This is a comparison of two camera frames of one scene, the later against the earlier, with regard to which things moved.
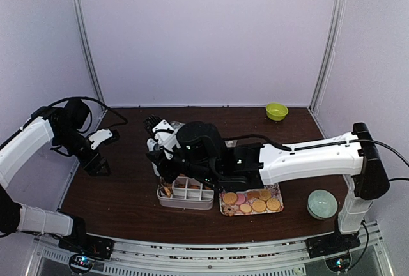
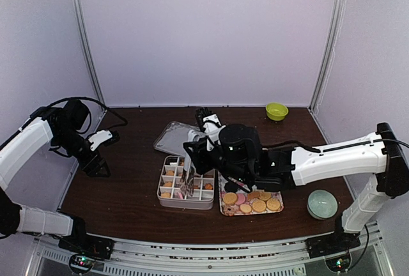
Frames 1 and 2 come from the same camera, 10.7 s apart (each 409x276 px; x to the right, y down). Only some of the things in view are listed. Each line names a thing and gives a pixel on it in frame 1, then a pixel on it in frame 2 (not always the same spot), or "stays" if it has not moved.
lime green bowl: [276, 111] stays
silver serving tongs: [164, 184] → [188, 174]
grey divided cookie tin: [185, 193] stays
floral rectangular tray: [268, 199] stays
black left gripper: [98, 160] stays
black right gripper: [156, 156] → [198, 156]
